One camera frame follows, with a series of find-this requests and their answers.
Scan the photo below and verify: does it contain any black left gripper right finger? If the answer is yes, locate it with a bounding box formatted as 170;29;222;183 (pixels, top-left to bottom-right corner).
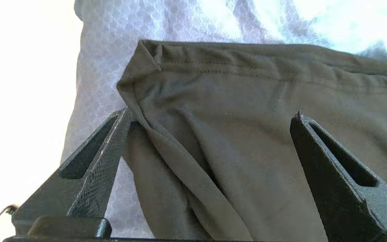
289;110;387;242

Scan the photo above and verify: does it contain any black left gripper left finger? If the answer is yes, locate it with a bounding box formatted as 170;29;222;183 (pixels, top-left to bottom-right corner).
11;108;133;237

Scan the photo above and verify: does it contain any black printed T-shirt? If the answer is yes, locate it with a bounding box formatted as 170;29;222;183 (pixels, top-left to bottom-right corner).
116;40;387;242

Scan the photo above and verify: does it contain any blue bed sheet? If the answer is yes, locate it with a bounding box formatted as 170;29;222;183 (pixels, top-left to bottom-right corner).
61;0;387;239

